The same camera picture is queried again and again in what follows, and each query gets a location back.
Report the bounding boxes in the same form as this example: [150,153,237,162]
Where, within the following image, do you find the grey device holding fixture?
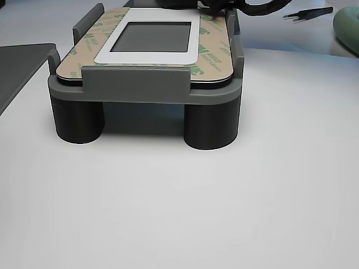
[47,3,245,106]

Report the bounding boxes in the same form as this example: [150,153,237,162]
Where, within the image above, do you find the pale green round dish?
[333,7,359,53]

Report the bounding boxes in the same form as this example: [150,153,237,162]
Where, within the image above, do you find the black cylinder fixture leg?
[52,95,106,145]
[183,94,241,151]

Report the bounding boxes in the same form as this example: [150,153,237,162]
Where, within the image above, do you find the dark grey motor housing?
[157,0,245,16]

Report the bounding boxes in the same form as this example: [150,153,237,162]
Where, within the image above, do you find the black braided cable loop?
[242,1,334,19]

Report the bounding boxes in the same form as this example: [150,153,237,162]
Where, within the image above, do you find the dark grey flat mat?
[0,43,57,115]

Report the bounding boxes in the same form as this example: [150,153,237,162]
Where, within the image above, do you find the tan 3M adhesive liner film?
[57,7,235,84]

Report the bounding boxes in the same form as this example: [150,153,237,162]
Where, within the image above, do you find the black tweezers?
[282,6,334,23]

